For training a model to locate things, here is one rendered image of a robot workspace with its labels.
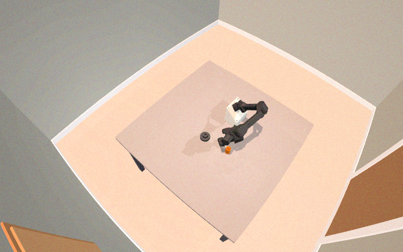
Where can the dark grey round pedestal with shaft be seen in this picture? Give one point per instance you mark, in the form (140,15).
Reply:
(205,136)

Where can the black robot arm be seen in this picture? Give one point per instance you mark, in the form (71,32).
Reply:
(241,129)

